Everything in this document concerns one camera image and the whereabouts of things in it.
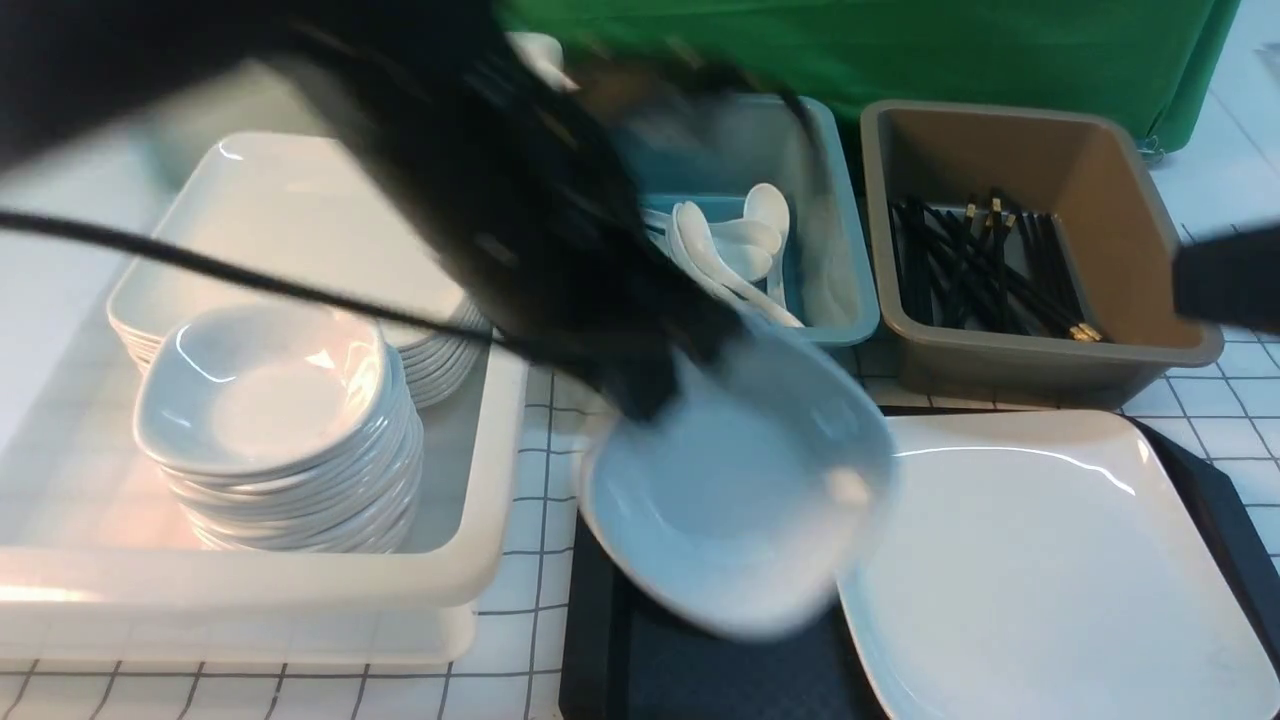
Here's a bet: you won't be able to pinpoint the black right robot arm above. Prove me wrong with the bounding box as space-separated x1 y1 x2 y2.
1171 220 1279 336

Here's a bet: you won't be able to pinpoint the green cloth backdrop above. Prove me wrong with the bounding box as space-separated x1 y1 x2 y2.
503 1 1239 152

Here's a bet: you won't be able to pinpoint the brown plastic bin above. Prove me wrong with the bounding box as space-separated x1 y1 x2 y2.
860 100 1224 409

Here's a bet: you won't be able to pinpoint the white spoons in bin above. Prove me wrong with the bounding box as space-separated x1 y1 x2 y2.
643 183 804 328

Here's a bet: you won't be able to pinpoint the black chopsticks in bin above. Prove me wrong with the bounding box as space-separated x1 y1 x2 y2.
890 190 1108 345

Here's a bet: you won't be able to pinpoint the teal plastic bin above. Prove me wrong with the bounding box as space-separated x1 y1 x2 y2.
614 94 881 348

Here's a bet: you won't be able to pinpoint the stack of white plates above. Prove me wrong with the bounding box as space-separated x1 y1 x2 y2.
106 132 490 410

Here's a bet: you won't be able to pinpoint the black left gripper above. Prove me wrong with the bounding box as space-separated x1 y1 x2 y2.
440 60 751 421

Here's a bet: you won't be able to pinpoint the large white rectangular plate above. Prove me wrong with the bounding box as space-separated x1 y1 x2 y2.
840 410 1279 719

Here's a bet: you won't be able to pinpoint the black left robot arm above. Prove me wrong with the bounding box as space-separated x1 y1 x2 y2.
1 1 745 421

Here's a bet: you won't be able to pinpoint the large white plastic bin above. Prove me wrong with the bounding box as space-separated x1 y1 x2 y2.
0 26 564 669

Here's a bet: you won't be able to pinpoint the black serving tray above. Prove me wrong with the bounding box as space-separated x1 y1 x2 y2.
558 421 1277 719

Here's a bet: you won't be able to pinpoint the white bowl tray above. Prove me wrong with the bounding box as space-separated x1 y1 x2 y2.
575 316 899 642

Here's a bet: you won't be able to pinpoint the stack of white bowls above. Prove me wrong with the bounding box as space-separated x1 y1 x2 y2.
133 304 424 553

